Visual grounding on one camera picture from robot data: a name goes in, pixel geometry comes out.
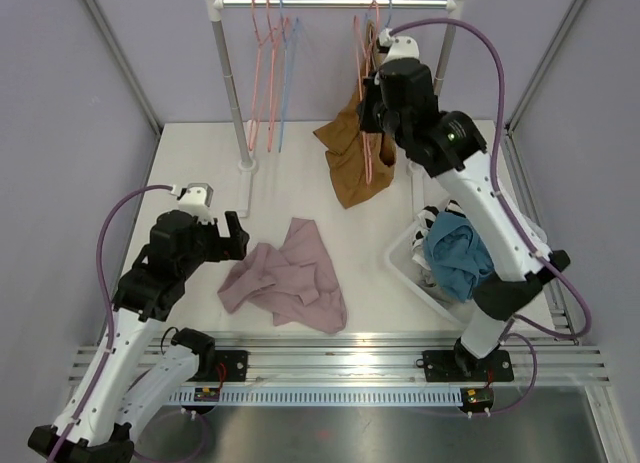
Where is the pink tank top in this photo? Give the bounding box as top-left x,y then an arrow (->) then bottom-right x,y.
218,218 -> 348,334

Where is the brown tank top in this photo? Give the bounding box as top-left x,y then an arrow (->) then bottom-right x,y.
314,18 -> 397,209

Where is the black white striped tank top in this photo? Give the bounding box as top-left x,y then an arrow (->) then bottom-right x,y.
411,199 -> 466,289

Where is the light blue hanger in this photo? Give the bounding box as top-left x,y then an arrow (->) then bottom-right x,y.
277,0 -> 300,153

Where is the blue tank top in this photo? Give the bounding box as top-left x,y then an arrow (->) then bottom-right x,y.
424,214 -> 494,302

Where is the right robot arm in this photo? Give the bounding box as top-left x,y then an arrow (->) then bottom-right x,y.
359,57 -> 570,381

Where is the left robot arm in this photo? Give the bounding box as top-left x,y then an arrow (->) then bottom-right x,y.
28,210 -> 249,462

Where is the white plastic laundry basket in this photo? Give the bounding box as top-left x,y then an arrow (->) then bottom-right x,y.
385,182 -> 549,328

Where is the white clothes rack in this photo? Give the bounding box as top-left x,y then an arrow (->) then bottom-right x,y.
201,0 -> 470,219

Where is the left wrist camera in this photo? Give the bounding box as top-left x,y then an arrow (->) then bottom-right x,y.
170,183 -> 214,223

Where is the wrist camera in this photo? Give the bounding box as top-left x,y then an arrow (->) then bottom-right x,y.
170,183 -> 214,223
377,28 -> 420,64

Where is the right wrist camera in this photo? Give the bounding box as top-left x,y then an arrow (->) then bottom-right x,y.
377,28 -> 420,64

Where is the aluminium rail base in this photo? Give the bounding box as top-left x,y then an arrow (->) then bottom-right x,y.
67,330 -> 611,389

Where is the white cable duct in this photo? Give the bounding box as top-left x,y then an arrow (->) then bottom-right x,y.
167,387 -> 462,407

